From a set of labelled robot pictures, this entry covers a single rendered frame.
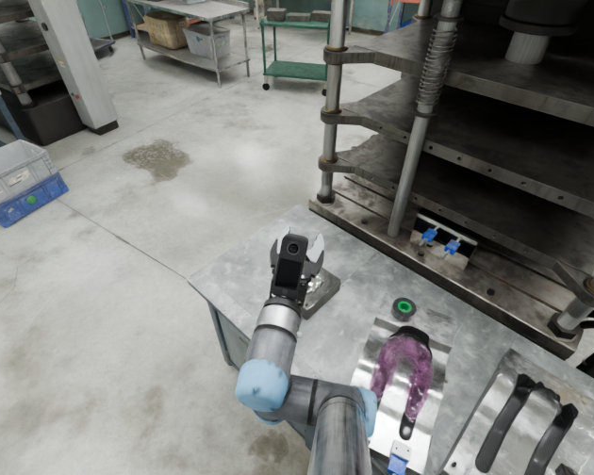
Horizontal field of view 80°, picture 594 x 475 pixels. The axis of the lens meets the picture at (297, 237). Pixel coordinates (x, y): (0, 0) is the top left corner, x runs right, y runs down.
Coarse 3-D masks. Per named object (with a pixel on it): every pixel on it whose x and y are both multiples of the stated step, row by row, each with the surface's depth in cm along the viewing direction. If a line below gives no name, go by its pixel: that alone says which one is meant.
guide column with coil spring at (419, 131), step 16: (448, 0) 104; (448, 16) 107; (432, 48) 115; (448, 48) 113; (432, 64) 117; (416, 128) 132; (416, 144) 136; (416, 160) 141; (400, 192) 153; (400, 208) 158; (400, 224) 166
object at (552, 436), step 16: (528, 384) 109; (512, 400) 103; (512, 416) 101; (560, 416) 103; (576, 416) 97; (496, 432) 100; (560, 432) 97; (480, 448) 97; (496, 448) 97; (544, 448) 96; (480, 464) 94; (528, 464) 94; (544, 464) 94
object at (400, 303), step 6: (396, 300) 125; (402, 300) 125; (408, 300) 125; (396, 306) 123; (402, 306) 125; (408, 306) 123; (414, 306) 123; (396, 312) 121; (402, 312) 121; (408, 312) 121; (414, 312) 121; (396, 318) 123; (402, 318) 121; (408, 318) 121
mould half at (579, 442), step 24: (504, 360) 118; (528, 360) 118; (504, 384) 105; (552, 384) 112; (480, 408) 104; (528, 408) 101; (552, 408) 99; (480, 432) 100; (528, 432) 98; (576, 432) 95; (456, 456) 95; (504, 456) 95; (528, 456) 95; (576, 456) 93
